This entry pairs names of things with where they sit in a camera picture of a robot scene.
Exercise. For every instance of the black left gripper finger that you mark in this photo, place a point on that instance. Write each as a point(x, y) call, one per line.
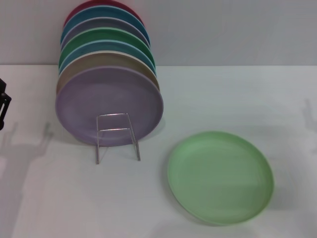
point(5, 106)

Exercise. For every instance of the light green plate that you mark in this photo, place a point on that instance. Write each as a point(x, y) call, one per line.
point(220, 176)

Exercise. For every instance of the lilac plate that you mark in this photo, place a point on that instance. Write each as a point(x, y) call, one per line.
point(111, 94)

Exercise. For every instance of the tan plate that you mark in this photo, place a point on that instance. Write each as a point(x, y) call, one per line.
point(104, 59)

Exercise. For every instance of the dark red plate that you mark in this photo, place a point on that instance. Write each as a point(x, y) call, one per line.
point(71, 15)

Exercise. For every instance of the light blue plate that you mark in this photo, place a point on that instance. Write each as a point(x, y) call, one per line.
point(104, 47)

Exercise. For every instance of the dark green plate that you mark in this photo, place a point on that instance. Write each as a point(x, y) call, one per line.
point(104, 36)

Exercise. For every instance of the grey purple plate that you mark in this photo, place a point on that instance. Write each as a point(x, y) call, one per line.
point(104, 24)

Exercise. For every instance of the teal blue plate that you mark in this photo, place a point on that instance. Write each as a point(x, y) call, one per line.
point(104, 13)

